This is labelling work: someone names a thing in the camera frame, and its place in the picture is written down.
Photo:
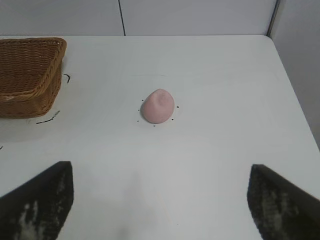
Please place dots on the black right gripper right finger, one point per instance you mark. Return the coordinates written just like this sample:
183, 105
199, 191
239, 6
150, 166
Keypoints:
280, 205

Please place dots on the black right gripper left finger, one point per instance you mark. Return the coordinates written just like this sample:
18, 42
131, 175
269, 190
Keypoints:
37, 200

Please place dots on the pink peach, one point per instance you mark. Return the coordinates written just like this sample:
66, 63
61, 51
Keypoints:
158, 107

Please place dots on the brown wicker basket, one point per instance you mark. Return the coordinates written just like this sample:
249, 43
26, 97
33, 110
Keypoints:
27, 75

